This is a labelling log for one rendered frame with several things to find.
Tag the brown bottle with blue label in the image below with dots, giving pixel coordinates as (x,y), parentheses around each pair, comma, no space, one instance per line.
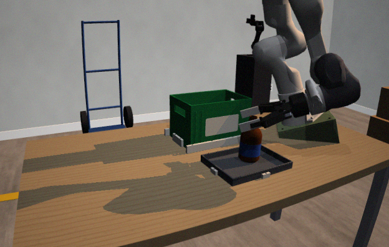
(250,144)

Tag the green plastic crate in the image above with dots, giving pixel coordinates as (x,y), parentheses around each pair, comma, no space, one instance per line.
(205,116)

